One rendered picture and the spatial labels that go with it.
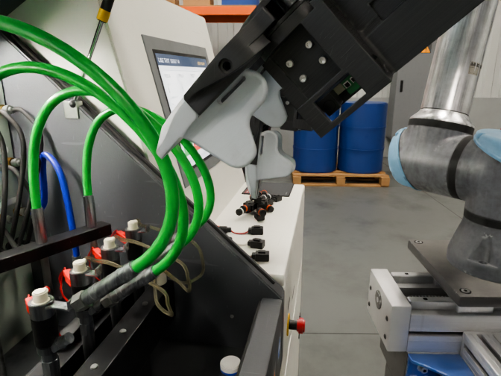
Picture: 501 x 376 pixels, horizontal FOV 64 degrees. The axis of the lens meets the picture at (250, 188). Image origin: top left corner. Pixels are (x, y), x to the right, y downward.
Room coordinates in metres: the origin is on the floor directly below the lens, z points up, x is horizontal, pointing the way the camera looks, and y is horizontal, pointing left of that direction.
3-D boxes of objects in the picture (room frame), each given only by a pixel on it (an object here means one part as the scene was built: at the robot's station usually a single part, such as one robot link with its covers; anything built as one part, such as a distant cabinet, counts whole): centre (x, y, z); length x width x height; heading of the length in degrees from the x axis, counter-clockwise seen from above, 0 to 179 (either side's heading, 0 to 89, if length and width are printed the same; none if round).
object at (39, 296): (0.43, 0.25, 1.10); 0.02 x 0.02 x 0.03
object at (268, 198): (1.12, -0.03, 1.01); 0.23 x 0.11 x 0.06; 169
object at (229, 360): (0.64, 0.04, 0.84); 0.04 x 0.04 x 0.01
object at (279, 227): (1.09, -0.02, 0.96); 0.70 x 0.22 x 0.03; 169
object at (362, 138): (5.32, -1.16, 0.51); 1.20 x 0.85 x 1.02; 87
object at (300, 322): (0.82, -0.11, 0.80); 0.05 x 0.04 x 0.05; 169
